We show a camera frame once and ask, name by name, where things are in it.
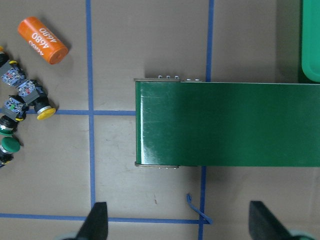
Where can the green plastic tray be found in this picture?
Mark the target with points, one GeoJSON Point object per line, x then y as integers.
{"type": "Point", "coordinates": [310, 44]}

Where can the orange 4680 cylinder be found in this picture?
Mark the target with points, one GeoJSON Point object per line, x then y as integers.
{"type": "Point", "coordinates": [42, 40]}

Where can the green conveyor belt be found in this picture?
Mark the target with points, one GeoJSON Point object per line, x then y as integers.
{"type": "Point", "coordinates": [194, 123]}

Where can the yellow push button switch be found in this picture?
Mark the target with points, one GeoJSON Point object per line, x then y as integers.
{"type": "Point", "coordinates": [33, 94]}

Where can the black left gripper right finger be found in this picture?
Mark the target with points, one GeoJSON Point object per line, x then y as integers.
{"type": "Point", "coordinates": [263, 225]}

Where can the green push button switch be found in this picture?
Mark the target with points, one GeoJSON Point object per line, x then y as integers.
{"type": "Point", "coordinates": [14, 110]}

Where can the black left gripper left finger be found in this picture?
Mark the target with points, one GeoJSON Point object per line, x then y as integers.
{"type": "Point", "coordinates": [95, 226]}

